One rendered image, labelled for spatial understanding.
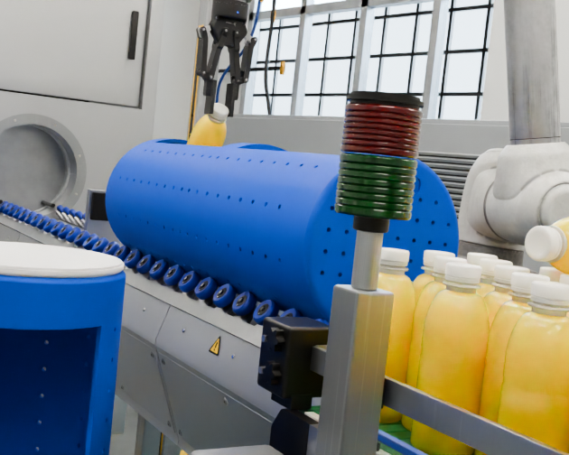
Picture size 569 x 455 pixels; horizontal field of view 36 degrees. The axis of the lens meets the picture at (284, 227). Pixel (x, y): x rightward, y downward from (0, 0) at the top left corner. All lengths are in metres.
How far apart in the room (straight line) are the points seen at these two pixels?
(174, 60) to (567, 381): 6.29
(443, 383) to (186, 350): 0.71
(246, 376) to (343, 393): 0.67
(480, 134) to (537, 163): 1.46
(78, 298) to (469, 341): 0.50
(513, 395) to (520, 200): 0.92
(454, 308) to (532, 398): 0.14
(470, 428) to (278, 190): 0.59
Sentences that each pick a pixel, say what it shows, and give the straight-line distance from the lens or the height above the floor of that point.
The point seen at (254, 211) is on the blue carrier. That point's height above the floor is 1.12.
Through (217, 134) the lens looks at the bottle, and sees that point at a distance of 1.83.
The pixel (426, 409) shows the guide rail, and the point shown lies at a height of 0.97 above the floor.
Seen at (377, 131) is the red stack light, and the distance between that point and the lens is 0.69.
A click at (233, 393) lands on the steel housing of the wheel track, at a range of 1.41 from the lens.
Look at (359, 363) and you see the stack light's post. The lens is 0.72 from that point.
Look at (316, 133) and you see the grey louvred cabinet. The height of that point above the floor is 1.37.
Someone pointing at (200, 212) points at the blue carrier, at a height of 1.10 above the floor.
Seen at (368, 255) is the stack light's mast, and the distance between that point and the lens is 0.71.
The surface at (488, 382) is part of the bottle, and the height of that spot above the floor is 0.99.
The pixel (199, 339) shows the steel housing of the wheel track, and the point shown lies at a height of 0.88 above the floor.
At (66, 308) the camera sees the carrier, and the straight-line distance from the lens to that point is 1.14.
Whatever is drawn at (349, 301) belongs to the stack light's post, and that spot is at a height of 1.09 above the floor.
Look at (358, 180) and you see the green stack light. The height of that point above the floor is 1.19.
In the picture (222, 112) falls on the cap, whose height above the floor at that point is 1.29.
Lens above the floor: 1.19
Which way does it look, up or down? 4 degrees down
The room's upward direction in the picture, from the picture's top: 6 degrees clockwise
